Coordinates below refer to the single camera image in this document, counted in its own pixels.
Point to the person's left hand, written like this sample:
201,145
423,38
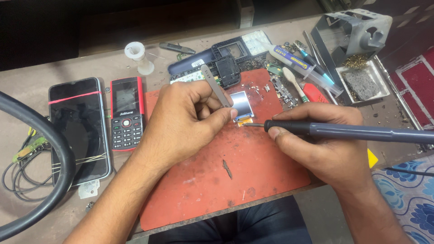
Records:
183,118

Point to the person's right hand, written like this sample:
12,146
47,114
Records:
318,145

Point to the grey black soldering iron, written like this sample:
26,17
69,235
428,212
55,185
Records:
356,131

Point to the small phone display screen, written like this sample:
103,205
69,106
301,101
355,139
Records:
242,105

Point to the yellow plastic pick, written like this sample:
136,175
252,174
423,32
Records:
372,158

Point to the blue phone back cover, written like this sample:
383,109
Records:
184,62

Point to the red black keypad phone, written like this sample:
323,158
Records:
126,113

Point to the black phone circuit board assembly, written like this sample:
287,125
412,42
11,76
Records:
220,71

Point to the white toothbrush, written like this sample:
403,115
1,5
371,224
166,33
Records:
294,83

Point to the red silicone work mat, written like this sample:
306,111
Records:
223,176

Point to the dark folding knife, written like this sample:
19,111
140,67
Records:
177,48

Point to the white solder spool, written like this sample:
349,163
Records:
139,57

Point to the grey cleaning sponge in tray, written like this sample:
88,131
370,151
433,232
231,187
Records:
362,83

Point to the pile of small phone parts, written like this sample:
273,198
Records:
276,79

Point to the flux syringe with blue label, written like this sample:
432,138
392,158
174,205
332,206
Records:
305,66

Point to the teal tipped screwdriver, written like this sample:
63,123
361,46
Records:
313,61

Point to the thin steel tweezers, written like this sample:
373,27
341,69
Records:
315,54

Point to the blue floral cloth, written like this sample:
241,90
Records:
407,196

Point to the black smartphone with rubber bands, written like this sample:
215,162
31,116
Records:
78,135

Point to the person's legs in dark trousers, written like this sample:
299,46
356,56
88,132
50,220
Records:
230,223

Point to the grey metal soldering iron stand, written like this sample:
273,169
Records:
352,34

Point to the black phone frame with keypad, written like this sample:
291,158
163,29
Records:
247,45

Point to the small metal bracket plate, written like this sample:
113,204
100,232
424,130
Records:
88,189

